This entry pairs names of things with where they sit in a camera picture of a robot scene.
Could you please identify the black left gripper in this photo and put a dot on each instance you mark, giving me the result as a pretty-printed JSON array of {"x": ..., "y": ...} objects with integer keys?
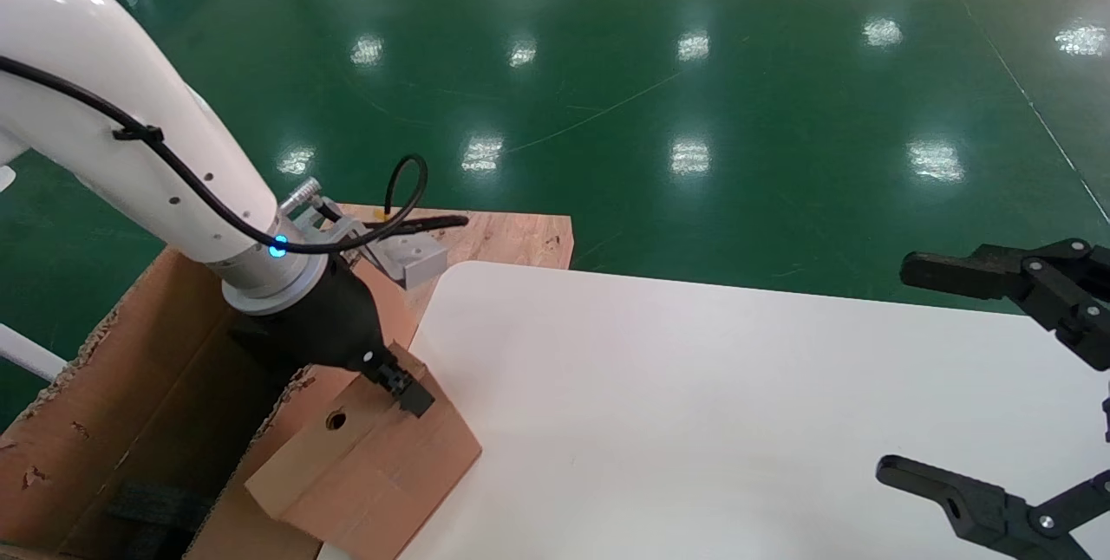
[{"x": 321, "y": 326}]

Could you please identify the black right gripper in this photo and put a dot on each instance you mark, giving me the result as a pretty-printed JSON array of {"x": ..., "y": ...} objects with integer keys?
[{"x": 1107, "y": 421}]

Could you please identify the small cardboard box with hole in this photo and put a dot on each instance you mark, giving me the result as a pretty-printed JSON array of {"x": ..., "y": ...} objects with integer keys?
[{"x": 381, "y": 473}]

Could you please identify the large open cardboard box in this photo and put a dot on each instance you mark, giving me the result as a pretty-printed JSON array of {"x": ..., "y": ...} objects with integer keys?
[{"x": 130, "y": 404}]

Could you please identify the wooden plywood board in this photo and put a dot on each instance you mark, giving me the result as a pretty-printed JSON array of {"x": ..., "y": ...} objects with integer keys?
[{"x": 512, "y": 239}]

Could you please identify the black foam insert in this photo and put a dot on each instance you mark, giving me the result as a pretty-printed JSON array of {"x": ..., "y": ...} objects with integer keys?
[{"x": 156, "y": 512}]

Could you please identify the white tube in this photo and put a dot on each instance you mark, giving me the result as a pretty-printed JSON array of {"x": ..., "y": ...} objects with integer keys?
[{"x": 26, "y": 356}]

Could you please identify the white rounded part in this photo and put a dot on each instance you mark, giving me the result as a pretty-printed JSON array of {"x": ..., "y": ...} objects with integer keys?
[{"x": 4, "y": 179}]

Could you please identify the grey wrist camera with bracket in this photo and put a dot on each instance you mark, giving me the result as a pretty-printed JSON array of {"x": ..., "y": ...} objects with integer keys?
[{"x": 412, "y": 258}]

